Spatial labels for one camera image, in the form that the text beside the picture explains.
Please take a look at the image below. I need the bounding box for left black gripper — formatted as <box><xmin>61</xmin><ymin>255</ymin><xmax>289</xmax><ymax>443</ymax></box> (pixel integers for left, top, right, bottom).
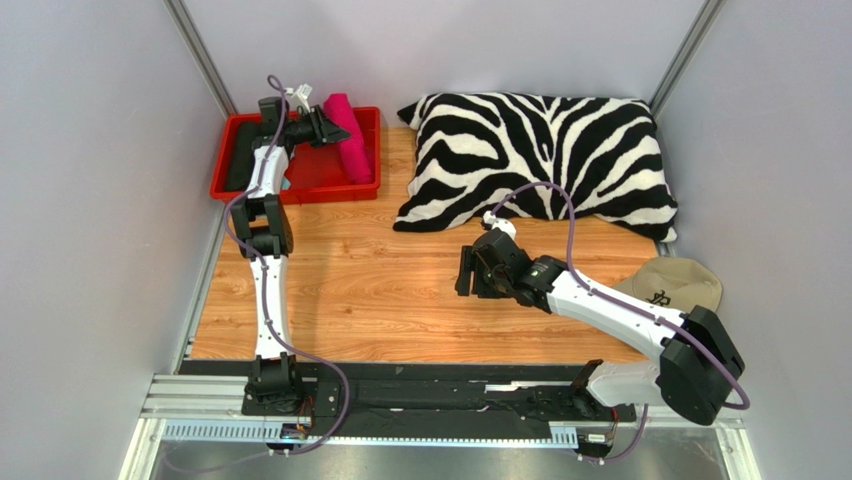
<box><xmin>284</xmin><ymin>105</ymin><xmax>351</xmax><ymax>149</ymax></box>

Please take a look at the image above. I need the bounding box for magenta t shirt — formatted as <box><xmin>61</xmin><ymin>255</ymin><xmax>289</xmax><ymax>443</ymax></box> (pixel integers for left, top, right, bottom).
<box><xmin>323</xmin><ymin>92</ymin><xmax>374</xmax><ymax>185</ymax></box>

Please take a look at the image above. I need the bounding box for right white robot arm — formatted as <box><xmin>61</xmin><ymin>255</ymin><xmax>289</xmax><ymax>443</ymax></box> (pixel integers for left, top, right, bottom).
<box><xmin>456</xmin><ymin>228</ymin><xmax>751</xmax><ymax>426</ymax></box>

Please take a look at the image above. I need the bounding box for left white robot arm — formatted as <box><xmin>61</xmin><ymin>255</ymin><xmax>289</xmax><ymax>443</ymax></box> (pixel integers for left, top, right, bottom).
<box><xmin>228</xmin><ymin>97</ymin><xmax>352</xmax><ymax>414</ymax></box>

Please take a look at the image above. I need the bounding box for red plastic tray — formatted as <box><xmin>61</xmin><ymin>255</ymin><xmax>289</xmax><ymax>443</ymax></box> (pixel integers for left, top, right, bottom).
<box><xmin>209</xmin><ymin>106</ymin><xmax>382</xmax><ymax>205</ymax></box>

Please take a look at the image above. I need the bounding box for rolled black t shirt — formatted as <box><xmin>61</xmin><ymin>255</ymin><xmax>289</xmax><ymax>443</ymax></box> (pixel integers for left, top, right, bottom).
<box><xmin>224</xmin><ymin>122</ymin><xmax>260</xmax><ymax>192</ymax></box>

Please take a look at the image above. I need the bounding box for zebra print pillow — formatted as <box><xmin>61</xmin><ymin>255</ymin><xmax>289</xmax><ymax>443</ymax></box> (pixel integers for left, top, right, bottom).
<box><xmin>393</xmin><ymin>92</ymin><xmax>678</xmax><ymax>243</ymax></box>

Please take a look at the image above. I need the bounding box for beige baseball cap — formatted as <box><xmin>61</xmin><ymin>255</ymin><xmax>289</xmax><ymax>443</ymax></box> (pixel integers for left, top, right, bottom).
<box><xmin>614</xmin><ymin>256</ymin><xmax>723</xmax><ymax>312</ymax></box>

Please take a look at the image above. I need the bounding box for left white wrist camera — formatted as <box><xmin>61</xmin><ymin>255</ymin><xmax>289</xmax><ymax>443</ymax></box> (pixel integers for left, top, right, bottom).
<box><xmin>285</xmin><ymin>83</ymin><xmax>313</xmax><ymax>116</ymax></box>

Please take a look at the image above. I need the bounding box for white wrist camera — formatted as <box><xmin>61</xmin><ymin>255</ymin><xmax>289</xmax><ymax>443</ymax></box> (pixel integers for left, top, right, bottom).
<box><xmin>285</xmin><ymin>83</ymin><xmax>313</xmax><ymax>116</ymax></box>
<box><xmin>481</xmin><ymin>211</ymin><xmax>517</xmax><ymax>240</ymax></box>

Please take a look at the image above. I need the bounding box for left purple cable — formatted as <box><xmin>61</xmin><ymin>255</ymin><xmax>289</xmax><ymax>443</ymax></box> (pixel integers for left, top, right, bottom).
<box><xmin>222</xmin><ymin>74</ymin><xmax>351</xmax><ymax>467</ymax></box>

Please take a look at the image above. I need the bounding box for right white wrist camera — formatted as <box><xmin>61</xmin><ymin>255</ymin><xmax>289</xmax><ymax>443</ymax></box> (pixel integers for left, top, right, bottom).
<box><xmin>481</xmin><ymin>211</ymin><xmax>517</xmax><ymax>240</ymax></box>

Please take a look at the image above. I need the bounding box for aluminium frame rail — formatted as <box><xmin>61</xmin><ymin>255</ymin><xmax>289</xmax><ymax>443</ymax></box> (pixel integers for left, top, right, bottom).
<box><xmin>120</xmin><ymin>361</ymin><xmax>760</xmax><ymax>479</ymax></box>

